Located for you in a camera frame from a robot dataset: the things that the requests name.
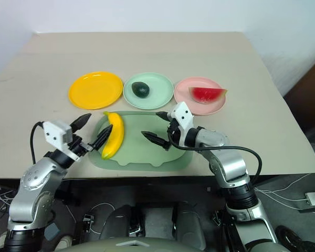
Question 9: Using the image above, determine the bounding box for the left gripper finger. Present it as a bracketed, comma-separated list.
[89, 124, 113, 152]
[70, 113, 92, 133]

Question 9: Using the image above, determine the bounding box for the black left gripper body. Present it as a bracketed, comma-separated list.
[67, 133, 93, 159]

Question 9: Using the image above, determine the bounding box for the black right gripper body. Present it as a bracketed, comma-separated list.
[166, 118, 182, 146]

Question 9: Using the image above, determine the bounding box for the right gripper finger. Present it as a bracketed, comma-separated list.
[155, 111, 173, 123]
[141, 131, 172, 152]

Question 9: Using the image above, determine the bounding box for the yellow banana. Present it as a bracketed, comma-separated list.
[101, 111, 125, 160]

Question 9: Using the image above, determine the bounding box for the light green plate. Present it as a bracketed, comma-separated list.
[122, 72, 174, 110]

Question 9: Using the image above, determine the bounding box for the pink plate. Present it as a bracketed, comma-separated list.
[173, 77, 227, 117]

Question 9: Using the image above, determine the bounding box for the yellow plate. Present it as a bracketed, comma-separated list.
[68, 71, 123, 110]

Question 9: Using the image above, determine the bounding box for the light green tray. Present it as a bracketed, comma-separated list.
[88, 110, 194, 172]

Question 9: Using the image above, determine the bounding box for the dark green avocado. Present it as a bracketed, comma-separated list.
[131, 81, 151, 98]

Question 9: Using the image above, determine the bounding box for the red watermelon slice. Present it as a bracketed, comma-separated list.
[188, 87, 228, 104]

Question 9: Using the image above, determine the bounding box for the dark rounded shape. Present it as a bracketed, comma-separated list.
[101, 204, 133, 240]

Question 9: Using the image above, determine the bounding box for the grey-green robot torso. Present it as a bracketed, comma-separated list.
[54, 235, 255, 252]

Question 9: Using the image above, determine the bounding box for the brown wooden cabinet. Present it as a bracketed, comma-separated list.
[282, 54, 315, 141]

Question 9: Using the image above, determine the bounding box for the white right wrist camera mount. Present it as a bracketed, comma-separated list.
[167, 101, 195, 147]

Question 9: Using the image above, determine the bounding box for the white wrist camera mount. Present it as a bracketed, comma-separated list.
[43, 120, 81, 161]
[167, 101, 195, 147]

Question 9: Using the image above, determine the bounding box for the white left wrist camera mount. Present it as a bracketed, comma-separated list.
[43, 120, 81, 161]

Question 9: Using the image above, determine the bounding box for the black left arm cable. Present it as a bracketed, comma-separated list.
[29, 121, 46, 164]

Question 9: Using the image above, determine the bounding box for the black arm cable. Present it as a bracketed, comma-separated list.
[29, 121, 46, 164]
[166, 128, 263, 190]

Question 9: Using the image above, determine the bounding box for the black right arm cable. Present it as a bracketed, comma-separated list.
[166, 128, 263, 190]

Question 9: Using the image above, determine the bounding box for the white floor cable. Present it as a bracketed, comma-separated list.
[253, 173, 315, 211]

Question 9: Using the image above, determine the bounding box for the black coiled floor cable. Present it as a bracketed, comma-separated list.
[275, 225, 315, 252]

